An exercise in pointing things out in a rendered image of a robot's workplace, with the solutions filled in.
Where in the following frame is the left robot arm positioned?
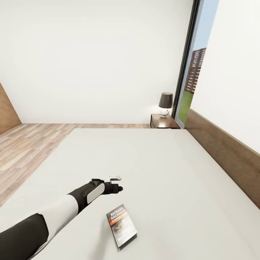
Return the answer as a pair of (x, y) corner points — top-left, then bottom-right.
(0, 175), (123, 260)

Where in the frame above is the hardback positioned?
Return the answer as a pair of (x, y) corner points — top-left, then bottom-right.
(106, 204), (137, 249)

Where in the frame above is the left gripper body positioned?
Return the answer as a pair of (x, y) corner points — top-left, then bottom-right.
(105, 183), (119, 195)

